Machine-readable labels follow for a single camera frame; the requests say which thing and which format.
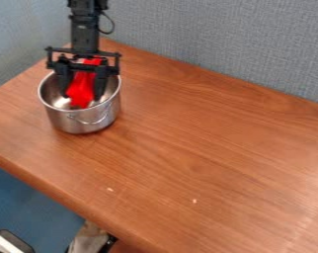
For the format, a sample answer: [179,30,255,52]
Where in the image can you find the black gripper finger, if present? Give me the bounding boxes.
[93,73,108,101]
[56,67,73,98]

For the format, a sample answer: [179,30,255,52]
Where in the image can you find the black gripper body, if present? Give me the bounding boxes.
[45,19,121,75]

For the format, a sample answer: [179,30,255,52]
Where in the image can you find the red star-shaped block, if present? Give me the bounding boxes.
[64,56,105,110]

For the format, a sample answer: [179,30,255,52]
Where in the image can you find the metal pot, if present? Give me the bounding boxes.
[38,72,121,134]

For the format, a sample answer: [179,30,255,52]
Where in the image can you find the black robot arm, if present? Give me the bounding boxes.
[46,0,121,108]

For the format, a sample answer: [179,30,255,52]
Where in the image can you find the beige cloth under table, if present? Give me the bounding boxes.
[67,220,108,253]

